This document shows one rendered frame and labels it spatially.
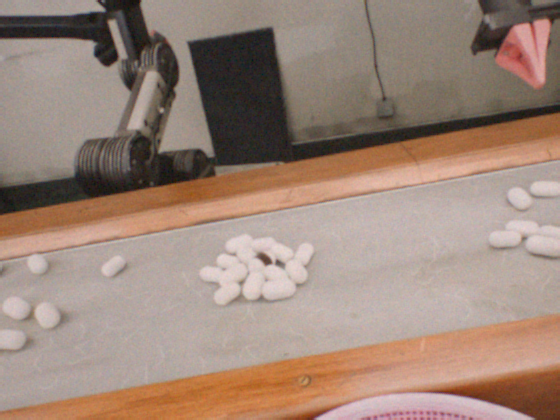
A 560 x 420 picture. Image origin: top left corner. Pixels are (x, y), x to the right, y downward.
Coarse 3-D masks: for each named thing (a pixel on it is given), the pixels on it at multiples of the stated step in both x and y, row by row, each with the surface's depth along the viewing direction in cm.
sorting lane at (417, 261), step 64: (384, 192) 66; (448, 192) 64; (64, 256) 66; (128, 256) 63; (192, 256) 60; (320, 256) 56; (384, 256) 53; (448, 256) 51; (512, 256) 50; (0, 320) 55; (64, 320) 53; (128, 320) 51; (192, 320) 49; (256, 320) 48; (320, 320) 46; (384, 320) 45; (448, 320) 43; (512, 320) 42; (0, 384) 46; (64, 384) 44; (128, 384) 43
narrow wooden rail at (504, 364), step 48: (432, 336) 39; (480, 336) 38; (528, 336) 37; (192, 384) 38; (240, 384) 38; (288, 384) 37; (336, 384) 36; (384, 384) 35; (432, 384) 35; (480, 384) 34; (528, 384) 35
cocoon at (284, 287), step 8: (272, 280) 50; (280, 280) 49; (288, 280) 49; (264, 288) 49; (272, 288) 49; (280, 288) 49; (288, 288) 49; (264, 296) 49; (272, 296) 49; (280, 296) 49; (288, 296) 49
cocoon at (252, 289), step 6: (252, 276) 51; (258, 276) 51; (264, 276) 52; (246, 282) 50; (252, 282) 50; (258, 282) 50; (264, 282) 51; (246, 288) 50; (252, 288) 49; (258, 288) 50; (246, 294) 50; (252, 294) 49; (258, 294) 50
